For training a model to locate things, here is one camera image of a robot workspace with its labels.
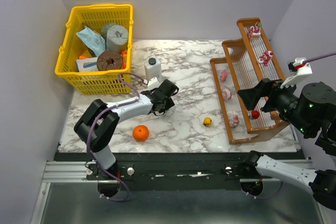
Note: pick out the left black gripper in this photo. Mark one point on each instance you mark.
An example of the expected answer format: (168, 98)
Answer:
(159, 103)

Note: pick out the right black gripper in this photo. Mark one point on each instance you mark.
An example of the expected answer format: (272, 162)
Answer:
(269, 96)

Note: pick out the red hat figure toy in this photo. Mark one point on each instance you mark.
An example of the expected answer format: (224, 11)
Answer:
(254, 114)

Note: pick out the pink white toy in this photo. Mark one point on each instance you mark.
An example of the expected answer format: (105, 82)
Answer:
(227, 94)

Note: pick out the pink bunny figure toy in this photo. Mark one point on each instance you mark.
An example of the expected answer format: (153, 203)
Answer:
(234, 122)

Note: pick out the white bottle black cap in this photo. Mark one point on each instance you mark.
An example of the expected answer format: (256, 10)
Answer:
(153, 69)

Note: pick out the pink round toy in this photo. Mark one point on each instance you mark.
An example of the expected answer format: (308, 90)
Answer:
(223, 76)

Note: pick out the orange fruit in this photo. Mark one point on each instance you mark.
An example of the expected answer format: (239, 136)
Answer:
(140, 133)

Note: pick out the pink strawberry bear toy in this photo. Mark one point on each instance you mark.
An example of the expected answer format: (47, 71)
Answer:
(265, 58)

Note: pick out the yellow duck toy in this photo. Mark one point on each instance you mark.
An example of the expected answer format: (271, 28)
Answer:
(207, 122)

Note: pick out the red white bear toy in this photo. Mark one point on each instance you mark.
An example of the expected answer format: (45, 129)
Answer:
(254, 31)

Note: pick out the yellow plastic basket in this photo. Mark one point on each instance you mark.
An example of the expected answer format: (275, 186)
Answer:
(95, 17)

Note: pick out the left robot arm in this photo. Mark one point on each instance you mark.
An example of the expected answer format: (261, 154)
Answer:
(99, 121)

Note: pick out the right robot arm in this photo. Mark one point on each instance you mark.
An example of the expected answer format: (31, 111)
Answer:
(313, 114)

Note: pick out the brown tiered wooden shelf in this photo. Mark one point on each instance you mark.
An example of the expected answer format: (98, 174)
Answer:
(241, 56)

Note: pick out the orange bottle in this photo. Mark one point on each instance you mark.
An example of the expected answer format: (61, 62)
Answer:
(124, 56)

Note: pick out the brown tape roll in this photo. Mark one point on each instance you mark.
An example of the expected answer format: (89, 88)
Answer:
(109, 60)

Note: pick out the grey tape roll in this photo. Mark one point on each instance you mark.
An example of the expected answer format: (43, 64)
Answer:
(117, 38)

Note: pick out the white blue box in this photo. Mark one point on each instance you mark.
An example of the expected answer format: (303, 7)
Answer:
(87, 65)

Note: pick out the light blue plastic pouch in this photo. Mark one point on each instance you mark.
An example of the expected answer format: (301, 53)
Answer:
(93, 40)

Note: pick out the green ball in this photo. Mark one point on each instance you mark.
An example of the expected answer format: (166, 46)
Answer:
(105, 29)

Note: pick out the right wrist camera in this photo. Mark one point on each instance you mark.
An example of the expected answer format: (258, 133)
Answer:
(300, 69)

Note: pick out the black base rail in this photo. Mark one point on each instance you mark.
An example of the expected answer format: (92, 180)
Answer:
(181, 171)

